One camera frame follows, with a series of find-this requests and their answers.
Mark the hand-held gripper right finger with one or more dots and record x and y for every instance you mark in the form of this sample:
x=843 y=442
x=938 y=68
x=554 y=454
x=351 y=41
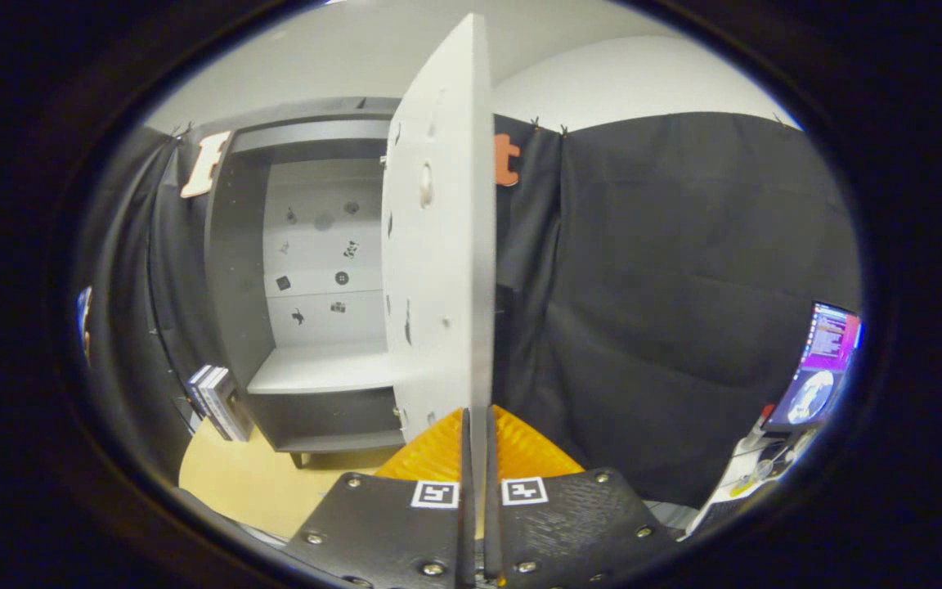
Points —
x=569 y=532

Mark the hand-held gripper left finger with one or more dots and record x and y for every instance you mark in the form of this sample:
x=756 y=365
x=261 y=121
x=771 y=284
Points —
x=381 y=532

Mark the white cabinet door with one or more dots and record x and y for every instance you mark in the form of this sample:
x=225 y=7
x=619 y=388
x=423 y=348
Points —
x=438 y=286

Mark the cluttered white desk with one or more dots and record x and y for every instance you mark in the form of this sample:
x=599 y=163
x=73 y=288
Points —
x=753 y=483

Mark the row of grey books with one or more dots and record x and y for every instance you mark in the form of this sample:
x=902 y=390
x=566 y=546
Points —
x=222 y=405

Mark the black backdrop cloth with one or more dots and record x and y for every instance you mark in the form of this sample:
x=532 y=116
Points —
x=684 y=286

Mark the dark grey cabinet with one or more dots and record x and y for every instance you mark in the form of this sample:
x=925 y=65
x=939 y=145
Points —
x=234 y=286

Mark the computer monitor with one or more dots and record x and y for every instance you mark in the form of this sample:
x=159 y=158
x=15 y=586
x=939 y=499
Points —
x=818 y=368

